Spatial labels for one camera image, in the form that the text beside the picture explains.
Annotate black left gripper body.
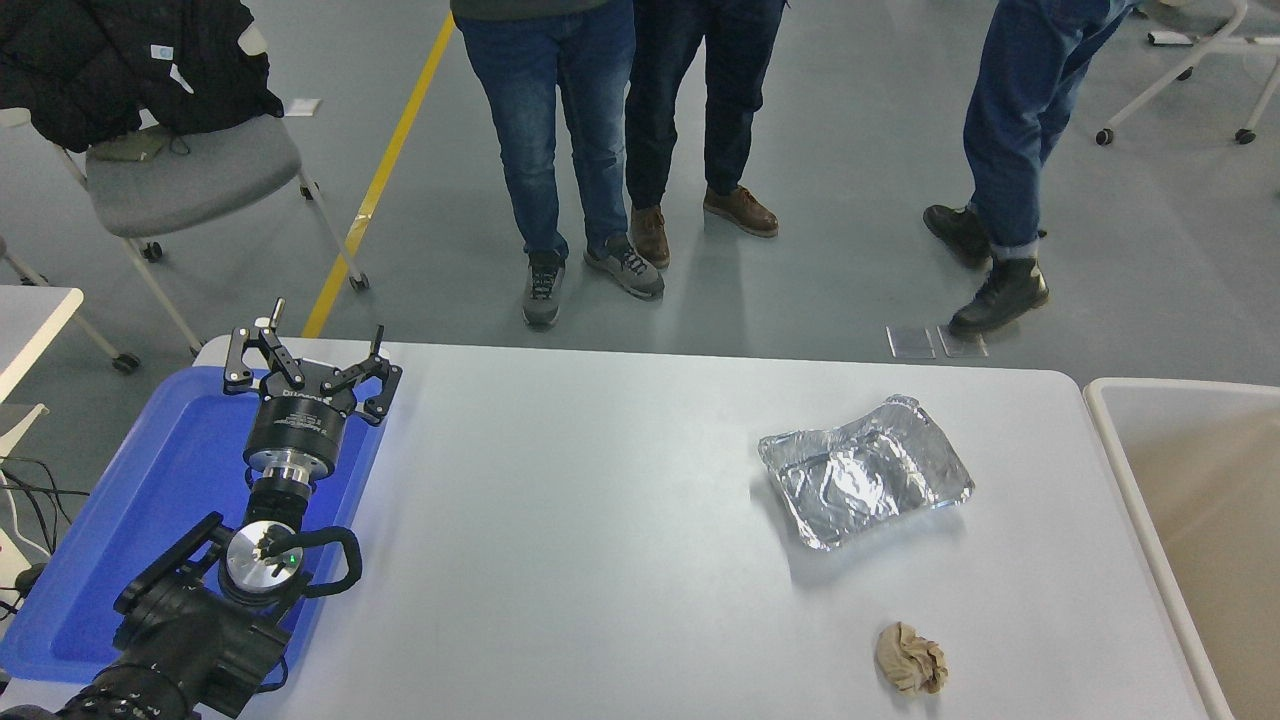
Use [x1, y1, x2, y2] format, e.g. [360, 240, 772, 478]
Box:
[243, 362, 351, 479]

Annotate blue plastic tray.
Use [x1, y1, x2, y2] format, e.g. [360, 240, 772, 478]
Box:
[0, 365, 391, 691]

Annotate olive pouch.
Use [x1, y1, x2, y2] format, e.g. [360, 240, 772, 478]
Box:
[95, 130, 176, 163]

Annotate white side table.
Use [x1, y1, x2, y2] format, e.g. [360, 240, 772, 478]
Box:
[0, 285, 86, 403]

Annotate person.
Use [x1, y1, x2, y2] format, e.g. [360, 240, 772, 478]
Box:
[922, 0, 1146, 337]
[625, 0, 789, 269]
[450, 0, 666, 331]

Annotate white power strip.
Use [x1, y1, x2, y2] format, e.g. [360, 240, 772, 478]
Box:
[0, 525, 41, 601]

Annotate black padded jacket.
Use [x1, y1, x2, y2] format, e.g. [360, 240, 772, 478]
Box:
[0, 0, 286, 153]

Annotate crumpled silver foil tray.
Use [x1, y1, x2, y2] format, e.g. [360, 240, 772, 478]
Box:
[757, 394, 976, 551]

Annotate crumpled tan paper ball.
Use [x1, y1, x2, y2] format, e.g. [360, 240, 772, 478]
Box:
[875, 621, 949, 695]

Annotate large pale bin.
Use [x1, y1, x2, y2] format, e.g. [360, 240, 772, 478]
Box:
[1083, 377, 1280, 720]

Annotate white frame leg with caster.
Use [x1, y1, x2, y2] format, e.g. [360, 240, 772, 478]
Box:
[0, 235, 143, 374]

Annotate grey seat white frame chair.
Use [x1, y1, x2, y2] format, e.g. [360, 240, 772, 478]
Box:
[0, 105, 371, 356]

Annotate black floor cable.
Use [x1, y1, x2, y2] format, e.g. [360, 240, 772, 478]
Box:
[0, 455, 93, 611]

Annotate white frame wheeled chair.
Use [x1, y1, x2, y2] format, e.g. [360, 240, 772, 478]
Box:
[1095, 0, 1280, 147]

